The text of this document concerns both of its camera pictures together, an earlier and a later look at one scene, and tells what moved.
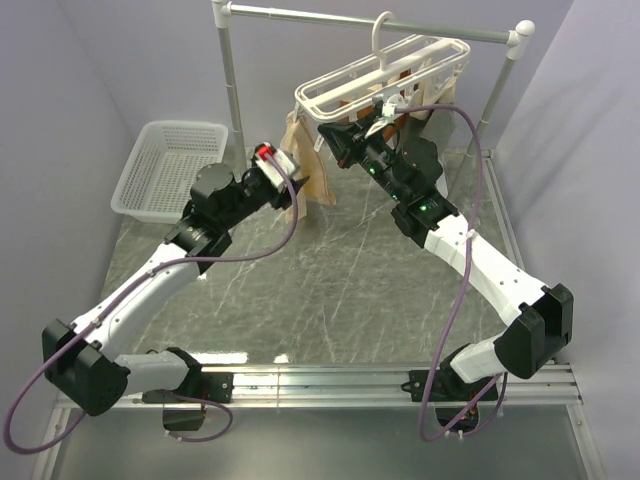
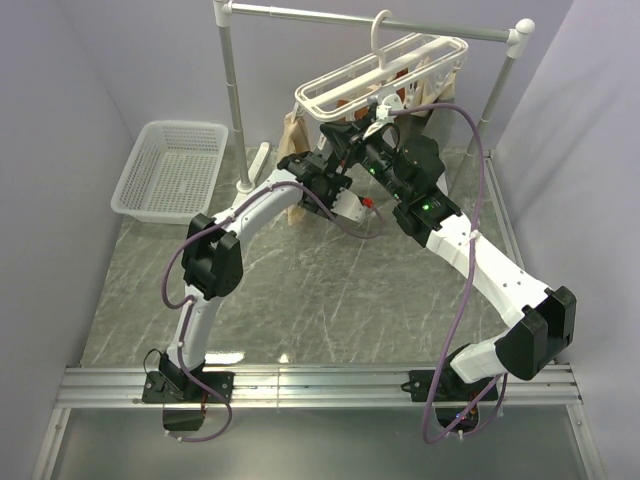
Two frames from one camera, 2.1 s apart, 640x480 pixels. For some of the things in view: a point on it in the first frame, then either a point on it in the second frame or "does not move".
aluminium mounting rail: [374, 387] does not move
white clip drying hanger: [378, 77] does not move
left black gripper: [282, 198] to [338, 182]
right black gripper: [343, 138] does not move
